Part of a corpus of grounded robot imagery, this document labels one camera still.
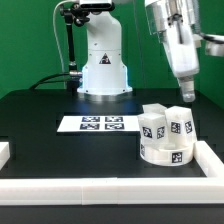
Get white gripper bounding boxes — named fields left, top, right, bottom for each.
left=163, top=23, right=199, bottom=102

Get white round stool seat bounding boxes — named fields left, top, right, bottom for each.
left=140, top=143, right=193, bottom=166

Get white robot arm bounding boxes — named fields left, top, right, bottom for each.
left=79, top=0, right=224, bottom=102

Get white marker sheet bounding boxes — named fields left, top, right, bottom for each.
left=57, top=115, right=139, bottom=133

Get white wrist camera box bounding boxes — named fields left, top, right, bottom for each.
left=201, top=33, right=224, bottom=57

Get white right fence wall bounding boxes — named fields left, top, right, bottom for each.
left=194, top=141, right=224, bottom=178

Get white fence wall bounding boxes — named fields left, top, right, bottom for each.
left=0, top=178, right=224, bottom=206
left=0, top=142, right=10, bottom=170
left=194, top=141, right=224, bottom=178

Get black cables on table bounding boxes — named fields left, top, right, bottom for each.
left=29, top=71, right=83, bottom=90

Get black camera stand pole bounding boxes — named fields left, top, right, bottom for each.
left=59, top=2, right=91, bottom=72

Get white front fence wall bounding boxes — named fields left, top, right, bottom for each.
left=0, top=178, right=224, bottom=206

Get grey cable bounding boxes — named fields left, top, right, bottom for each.
left=52, top=0, right=76, bottom=74

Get white left fence wall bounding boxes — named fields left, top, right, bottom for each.
left=0, top=142, right=10, bottom=170

